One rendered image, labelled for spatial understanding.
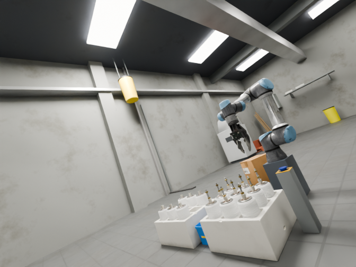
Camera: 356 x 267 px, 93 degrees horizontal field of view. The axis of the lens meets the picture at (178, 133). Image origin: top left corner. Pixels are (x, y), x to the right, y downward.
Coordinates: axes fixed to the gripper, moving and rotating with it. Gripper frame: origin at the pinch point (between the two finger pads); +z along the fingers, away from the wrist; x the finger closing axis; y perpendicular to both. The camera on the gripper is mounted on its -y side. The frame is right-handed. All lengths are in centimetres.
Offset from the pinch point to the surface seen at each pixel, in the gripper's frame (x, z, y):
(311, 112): 92, -19, -791
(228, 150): -172, 2, -427
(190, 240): -51, 42, 22
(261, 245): -3, 41, 32
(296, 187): 18.3, 24.7, 12.0
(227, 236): -20, 37, 28
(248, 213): -4.3, 27.5, 28.3
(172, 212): -66, 25, 15
